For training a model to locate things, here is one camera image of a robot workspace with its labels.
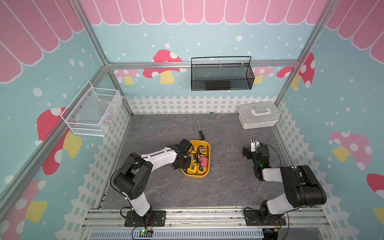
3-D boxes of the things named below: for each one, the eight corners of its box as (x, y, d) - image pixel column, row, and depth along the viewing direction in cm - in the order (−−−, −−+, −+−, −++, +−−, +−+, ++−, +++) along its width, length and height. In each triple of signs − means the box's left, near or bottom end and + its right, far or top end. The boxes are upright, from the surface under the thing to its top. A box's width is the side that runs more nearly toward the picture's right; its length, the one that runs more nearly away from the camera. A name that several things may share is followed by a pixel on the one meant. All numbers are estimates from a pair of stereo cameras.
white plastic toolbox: (241, 130, 113) (245, 118, 103) (236, 111, 126) (239, 99, 116) (275, 130, 113) (283, 118, 103) (267, 111, 126) (273, 99, 116)
